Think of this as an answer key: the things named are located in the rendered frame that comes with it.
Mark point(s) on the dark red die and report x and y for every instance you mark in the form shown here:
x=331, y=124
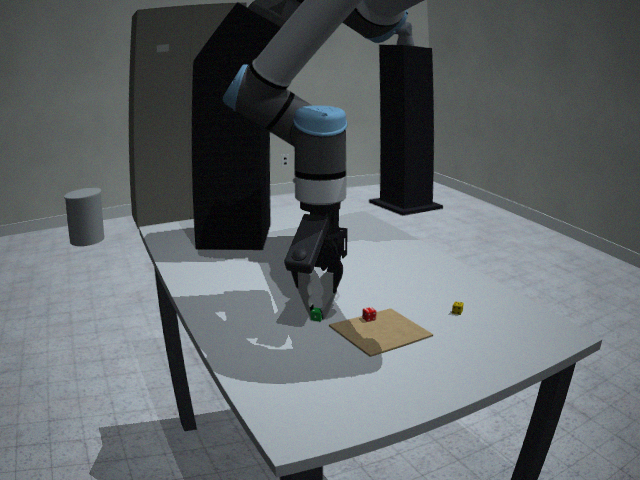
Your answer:
x=369, y=314

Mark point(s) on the tan mat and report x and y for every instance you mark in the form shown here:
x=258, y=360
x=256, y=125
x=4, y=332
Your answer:
x=389, y=331

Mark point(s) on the yellow die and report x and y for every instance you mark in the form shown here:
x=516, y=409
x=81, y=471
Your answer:
x=457, y=308

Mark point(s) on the green die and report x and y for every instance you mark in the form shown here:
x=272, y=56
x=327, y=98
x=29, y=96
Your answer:
x=316, y=314

